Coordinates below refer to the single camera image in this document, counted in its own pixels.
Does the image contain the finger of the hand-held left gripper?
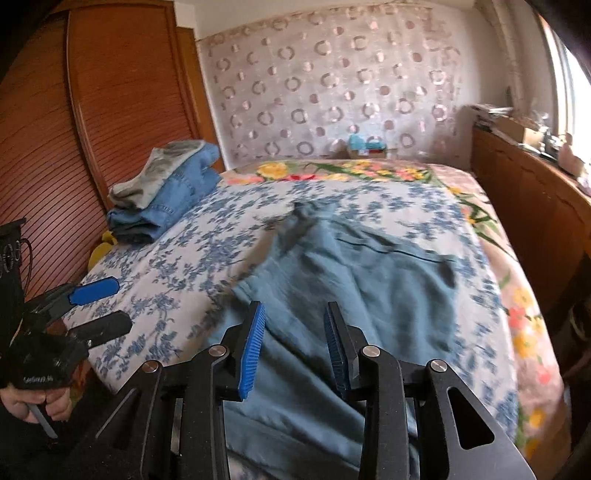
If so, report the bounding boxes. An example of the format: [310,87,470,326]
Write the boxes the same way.
[32,276,121,319]
[69,310,133,348]

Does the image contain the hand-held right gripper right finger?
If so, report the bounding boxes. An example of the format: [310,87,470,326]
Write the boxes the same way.
[323,301,539,480]

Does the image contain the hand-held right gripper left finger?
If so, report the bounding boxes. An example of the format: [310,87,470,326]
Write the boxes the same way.
[69,301,267,480]

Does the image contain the dark grey trousers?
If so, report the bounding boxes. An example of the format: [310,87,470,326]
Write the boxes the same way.
[208,200,462,480]

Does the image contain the person's left hand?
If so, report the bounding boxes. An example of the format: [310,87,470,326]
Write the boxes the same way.
[2,385,74,425]

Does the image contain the yellow plush toy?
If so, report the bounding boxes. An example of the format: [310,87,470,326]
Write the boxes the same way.
[88,229,118,268]

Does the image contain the blue floral bed sheet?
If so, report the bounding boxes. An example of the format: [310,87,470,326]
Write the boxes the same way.
[62,173,520,480]

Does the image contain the grey folded garment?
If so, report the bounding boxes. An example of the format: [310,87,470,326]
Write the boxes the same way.
[108,141,206,208]

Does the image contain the folded blue denim jeans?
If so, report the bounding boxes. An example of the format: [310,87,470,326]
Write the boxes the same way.
[106,143,222,244]

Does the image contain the colourful flowered blanket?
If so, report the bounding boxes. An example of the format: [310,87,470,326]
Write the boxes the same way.
[222,158,566,457]

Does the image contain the wooden louvred wardrobe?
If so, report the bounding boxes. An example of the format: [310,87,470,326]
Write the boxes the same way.
[0,0,227,301]

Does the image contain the light blue plastic bag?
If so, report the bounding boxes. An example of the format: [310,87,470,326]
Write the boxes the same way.
[347,134,386,151]

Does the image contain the long wooden cabinet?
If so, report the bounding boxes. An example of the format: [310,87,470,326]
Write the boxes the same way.
[471,124,591,370]

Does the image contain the circle-patterned sheer curtain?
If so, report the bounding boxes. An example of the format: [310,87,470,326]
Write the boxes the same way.
[196,0,467,171]

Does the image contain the open cardboard box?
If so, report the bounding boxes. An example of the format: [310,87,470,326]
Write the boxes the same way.
[499,117,546,145]

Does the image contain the white window curtain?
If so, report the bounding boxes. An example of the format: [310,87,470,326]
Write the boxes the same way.
[489,0,527,112]

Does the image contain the wooden-framed window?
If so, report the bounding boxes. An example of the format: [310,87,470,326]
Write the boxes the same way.
[540,14,591,153]

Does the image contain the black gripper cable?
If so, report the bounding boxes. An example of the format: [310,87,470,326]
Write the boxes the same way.
[17,239,36,297]

